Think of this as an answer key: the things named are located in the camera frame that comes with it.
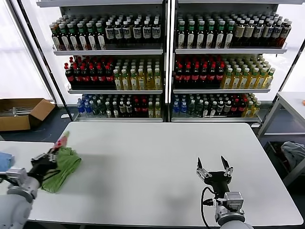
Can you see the red cap cola bottle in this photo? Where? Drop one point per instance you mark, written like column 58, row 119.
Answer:
column 211, row 76
column 195, row 76
column 241, row 108
column 204, row 76
column 144, row 109
column 234, row 108
column 85, row 77
column 69, row 77
column 109, row 77
column 77, row 77
column 137, row 109
column 93, row 77
column 101, row 77
column 179, row 76
column 219, row 76
column 187, row 76

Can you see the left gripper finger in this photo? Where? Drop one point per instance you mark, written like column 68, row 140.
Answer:
column 40, row 157
column 53, row 155

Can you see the dark green bottle white cap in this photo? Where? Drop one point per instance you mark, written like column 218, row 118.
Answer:
column 95, row 109
column 191, row 109
column 199, row 109

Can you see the grey crumpled cloth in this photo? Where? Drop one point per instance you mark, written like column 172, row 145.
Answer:
column 294, row 152

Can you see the blue water bottle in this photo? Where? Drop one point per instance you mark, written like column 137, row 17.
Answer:
column 176, row 108
column 183, row 108
column 88, row 108
column 81, row 108

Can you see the clear plastic packaging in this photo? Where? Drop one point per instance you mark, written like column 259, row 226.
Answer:
column 14, row 111

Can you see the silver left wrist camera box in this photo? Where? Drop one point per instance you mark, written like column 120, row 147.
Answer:
column 15, row 175

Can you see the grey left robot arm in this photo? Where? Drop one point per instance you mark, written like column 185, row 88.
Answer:
column 14, row 205

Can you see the blue folded cloth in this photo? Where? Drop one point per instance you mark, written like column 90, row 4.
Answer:
column 6, row 159

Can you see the green cap dark tea bottle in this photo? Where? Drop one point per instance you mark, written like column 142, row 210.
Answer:
column 200, row 35
column 229, row 35
column 65, row 41
column 181, row 35
column 74, row 41
column 220, row 35
column 191, row 35
column 101, row 40
column 210, row 35
column 92, row 40
column 83, row 41
column 57, row 40

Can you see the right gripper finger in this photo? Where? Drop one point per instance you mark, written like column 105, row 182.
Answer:
column 229, row 171
column 202, row 172

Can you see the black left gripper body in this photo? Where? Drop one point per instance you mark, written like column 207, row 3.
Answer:
column 41, row 168

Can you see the light green polo shirt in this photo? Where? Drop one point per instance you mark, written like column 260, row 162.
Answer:
column 64, row 162

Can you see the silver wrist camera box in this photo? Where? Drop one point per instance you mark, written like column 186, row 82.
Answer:
column 233, row 200
column 15, row 175

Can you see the grey metal shelf unit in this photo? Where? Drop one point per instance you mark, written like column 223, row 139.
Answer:
column 107, row 52
column 226, row 50

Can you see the white paper scrap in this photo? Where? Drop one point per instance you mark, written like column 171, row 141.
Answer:
column 64, row 116

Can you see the yellow juice bottle green label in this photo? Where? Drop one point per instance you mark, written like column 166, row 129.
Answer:
column 243, row 81
column 248, row 111
column 151, row 111
column 134, row 83
column 150, row 83
column 226, row 81
column 268, row 81
column 125, row 83
column 252, row 81
column 235, row 81
column 158, row 82
column 142, row 83
column 261, row 81
column 118, row 83
column 157, row 111
column 255, row 110

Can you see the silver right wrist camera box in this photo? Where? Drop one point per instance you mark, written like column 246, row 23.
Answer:
column 233, row 200

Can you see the dark bottle blue white label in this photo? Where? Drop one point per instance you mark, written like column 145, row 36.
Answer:
column 267, row 32
column 127, row 31
column 118, row 32
column 137, row 31
column 109, row 32
column 276, row 32
column 156, row 31
column 147, row 31
column 258, row 32

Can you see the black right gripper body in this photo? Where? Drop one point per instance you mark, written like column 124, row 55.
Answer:
column 218, row 181

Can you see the black storage crate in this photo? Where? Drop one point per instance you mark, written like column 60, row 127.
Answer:
column 274, row 162

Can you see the black window frame post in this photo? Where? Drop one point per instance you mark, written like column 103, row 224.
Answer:
column 64, row 102
column 293, row 66

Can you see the dark tea bottle white cap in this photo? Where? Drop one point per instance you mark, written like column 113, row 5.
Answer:
column 206, row 110
column 122, row 109
column 213, row 110
column 115, row 111
column 129, row 109
column 227, row 108
column 108, row 111
column 220, row 108

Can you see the brown cardboard box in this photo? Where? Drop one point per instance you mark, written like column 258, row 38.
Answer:
column 14, row 124

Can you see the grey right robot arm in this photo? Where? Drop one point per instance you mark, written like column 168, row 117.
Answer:
column 231, row 219

